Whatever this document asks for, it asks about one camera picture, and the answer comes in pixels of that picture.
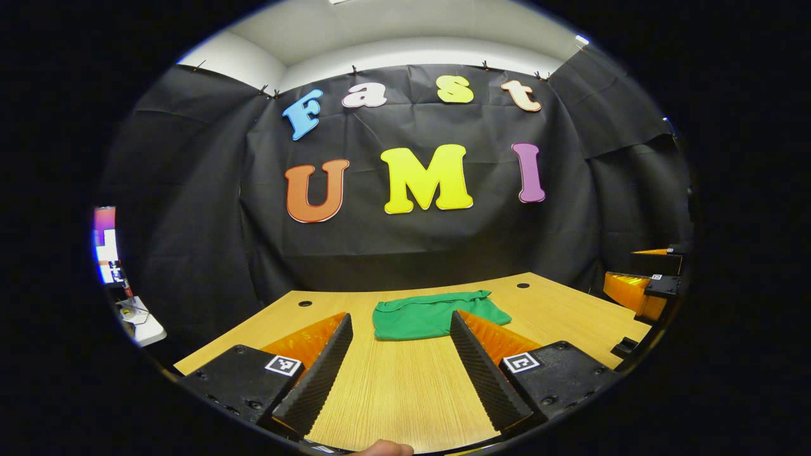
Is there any black backdrop cloth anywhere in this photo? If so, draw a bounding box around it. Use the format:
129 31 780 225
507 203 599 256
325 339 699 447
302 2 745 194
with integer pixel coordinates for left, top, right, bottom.
98 47 694 355

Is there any computer monitor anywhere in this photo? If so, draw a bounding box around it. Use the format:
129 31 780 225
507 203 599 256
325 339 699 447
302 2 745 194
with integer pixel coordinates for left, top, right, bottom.
93 206 122 286

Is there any green T-shirt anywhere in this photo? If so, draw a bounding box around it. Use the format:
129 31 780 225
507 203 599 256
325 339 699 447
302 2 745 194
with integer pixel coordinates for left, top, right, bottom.
372 289 513 341

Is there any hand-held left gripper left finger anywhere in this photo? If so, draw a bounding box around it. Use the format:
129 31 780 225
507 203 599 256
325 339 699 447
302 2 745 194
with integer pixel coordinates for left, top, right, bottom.
177 312 354 439

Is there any white side table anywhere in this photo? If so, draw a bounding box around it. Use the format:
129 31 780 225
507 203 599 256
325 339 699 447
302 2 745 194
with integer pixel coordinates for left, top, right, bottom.
116 296 167 348

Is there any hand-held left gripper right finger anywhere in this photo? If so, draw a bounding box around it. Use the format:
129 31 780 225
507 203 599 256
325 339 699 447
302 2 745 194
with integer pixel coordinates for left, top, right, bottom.
449 309 622 434

